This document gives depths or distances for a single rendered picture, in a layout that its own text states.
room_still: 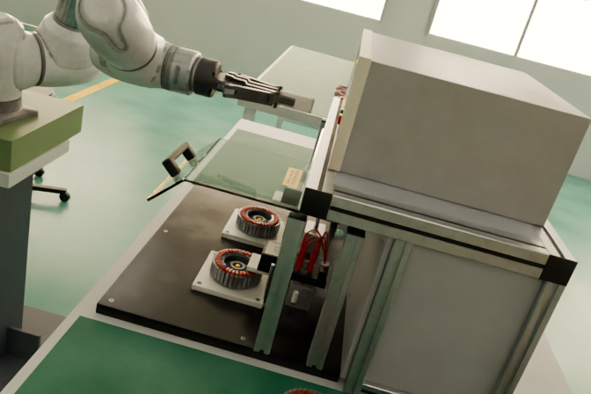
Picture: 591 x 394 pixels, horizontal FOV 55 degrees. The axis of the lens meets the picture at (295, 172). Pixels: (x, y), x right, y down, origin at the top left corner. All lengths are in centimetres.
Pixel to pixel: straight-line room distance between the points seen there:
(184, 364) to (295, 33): 501
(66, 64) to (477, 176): 119
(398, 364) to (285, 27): 502
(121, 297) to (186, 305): 12
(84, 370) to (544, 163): 83
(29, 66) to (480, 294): 128
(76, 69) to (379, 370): 119
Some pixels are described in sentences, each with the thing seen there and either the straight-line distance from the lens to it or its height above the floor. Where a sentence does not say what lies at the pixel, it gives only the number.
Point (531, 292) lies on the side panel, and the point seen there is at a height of 104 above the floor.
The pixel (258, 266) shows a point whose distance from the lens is 119.
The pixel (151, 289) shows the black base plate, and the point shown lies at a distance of 119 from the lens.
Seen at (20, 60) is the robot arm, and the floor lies 101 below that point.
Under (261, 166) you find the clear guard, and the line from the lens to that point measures 107.
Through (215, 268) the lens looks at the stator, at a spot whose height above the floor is 81.
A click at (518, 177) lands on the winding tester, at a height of 119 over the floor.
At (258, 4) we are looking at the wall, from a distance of 589.
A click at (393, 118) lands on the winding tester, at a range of 97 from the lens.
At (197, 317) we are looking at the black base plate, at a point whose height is 77.
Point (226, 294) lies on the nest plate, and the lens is 119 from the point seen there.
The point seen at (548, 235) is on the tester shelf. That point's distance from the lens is 106.
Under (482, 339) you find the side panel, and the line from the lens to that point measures 105.
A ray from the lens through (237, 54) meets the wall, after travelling 599.
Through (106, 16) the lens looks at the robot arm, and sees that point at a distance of 97.
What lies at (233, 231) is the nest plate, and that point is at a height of 78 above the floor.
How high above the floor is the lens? 146
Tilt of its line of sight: 21 degrees down
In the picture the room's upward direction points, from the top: 15 degrees clockwise
